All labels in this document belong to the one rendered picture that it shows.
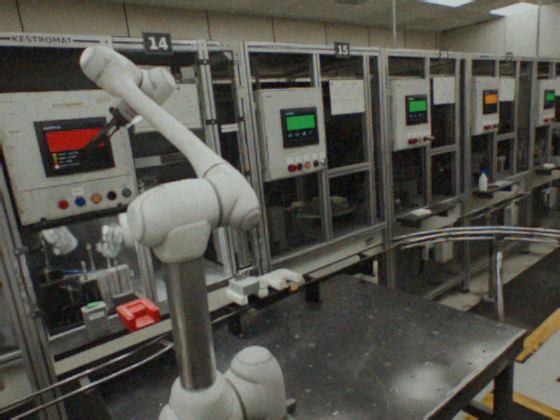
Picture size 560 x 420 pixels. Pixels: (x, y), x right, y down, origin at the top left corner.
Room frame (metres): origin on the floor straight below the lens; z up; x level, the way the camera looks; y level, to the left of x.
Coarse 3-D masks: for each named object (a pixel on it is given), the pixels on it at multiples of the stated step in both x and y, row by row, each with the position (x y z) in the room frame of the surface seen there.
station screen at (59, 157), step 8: (48, 128) 1.46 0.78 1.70; (56, 128) 1.47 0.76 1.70; (64, 128) 1.49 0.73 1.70; (72, 128) 1.50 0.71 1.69; (80, 128) 1.52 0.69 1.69; (88, 128) 1.54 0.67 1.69; (96, 128) 1.55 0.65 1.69; (48, 144) 1.45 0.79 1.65; (104, 144) 1.56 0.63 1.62; (48, 152) 1.45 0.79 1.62; (56, 152) 1.46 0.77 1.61; (64, 152) 1.48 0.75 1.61; (72, 152) 1.49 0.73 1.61; (80, 152) 1.51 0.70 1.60; (96, 152) 1.54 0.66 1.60; (104, 152) 1.56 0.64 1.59; (56, 160) 1.46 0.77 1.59; (64, 160) 1.47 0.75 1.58; (72, 160) 1.49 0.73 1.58; (80, 160) 1.51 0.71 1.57; (88, 160) 1.52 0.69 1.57; (96, 160) 1.54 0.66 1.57; (104, 160) 1.56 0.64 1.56; (56, 168) 1.46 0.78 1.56; (64, 168) 1.47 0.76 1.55
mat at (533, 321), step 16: (544, 256) 3.83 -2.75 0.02; (528, 272) 3.49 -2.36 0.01; (544, 272) 3.45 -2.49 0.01; (512, 288) 3.20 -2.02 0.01; (528, 288) 3.16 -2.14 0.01; (544, 288) 3.13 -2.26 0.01; (480, 304) 2.97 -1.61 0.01; (512, 304) 2.92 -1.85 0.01; (528, 304) 2.89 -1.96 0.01; (544, 304) 2.86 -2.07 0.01; (512, 320) 2.68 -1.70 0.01; (528, 320) 2.65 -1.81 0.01; (544, 320) 2.63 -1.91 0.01; (528, 336) 2.45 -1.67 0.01; (544, 336) 2.43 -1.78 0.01; (528, 352) 2.28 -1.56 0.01
